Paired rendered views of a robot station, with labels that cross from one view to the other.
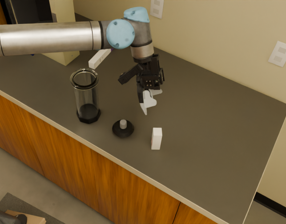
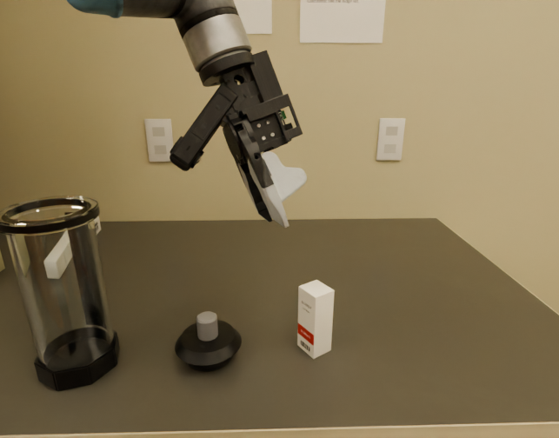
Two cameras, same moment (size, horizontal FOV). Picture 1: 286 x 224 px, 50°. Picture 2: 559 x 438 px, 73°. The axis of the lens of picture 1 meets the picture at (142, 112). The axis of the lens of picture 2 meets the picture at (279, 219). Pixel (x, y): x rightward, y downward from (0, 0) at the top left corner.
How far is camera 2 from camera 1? 79 cm
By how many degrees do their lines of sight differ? 38
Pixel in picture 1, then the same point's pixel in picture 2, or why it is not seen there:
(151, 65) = (258, 76)
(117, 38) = not seen: outside the picture
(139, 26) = not seen: outside the picture
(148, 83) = (265, 132)
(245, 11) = (317, 89)
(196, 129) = (358, 286)
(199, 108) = (329, 259)
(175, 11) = not seen: hidden behind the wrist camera
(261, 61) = (366, 166)
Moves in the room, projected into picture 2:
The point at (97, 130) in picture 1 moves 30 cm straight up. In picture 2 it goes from (129, 388) to (89, 152)
